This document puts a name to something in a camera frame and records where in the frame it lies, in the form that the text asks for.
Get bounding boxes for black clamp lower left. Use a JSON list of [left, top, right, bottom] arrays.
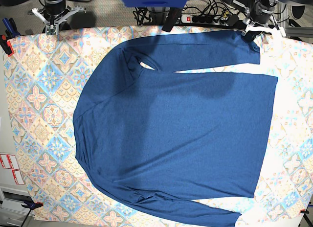
[[22, 201, 43, 210]]

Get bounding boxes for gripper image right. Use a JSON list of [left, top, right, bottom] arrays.
[[241, 0, 286, 38]]

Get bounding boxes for blue long-sleeve T-shirt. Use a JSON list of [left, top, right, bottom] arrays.
[[73, 30, 278, 227]]

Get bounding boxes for black center post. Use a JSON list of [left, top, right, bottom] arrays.
[[162, 7, 182, 32]]

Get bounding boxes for white power strip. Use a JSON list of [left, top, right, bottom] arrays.
[[180, 15, 227, 25]]

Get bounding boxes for red white label stickers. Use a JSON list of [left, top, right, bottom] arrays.
[[0, 153, 24, 185]]

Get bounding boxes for patterned tile tablecloth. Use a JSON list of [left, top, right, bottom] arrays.
[[0, 26, 313, 227]]

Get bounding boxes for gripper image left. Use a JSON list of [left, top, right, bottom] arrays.
[[31, 0, 86, 25]]

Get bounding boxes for black clamp lower right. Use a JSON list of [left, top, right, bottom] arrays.
[[300, 209, 310, 214]]

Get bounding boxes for blue clamp upper left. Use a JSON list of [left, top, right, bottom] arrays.
[[2, 18, 21, 39]]

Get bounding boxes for red black clamp left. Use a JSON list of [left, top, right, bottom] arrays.
[[0, 35, 14, 57]]

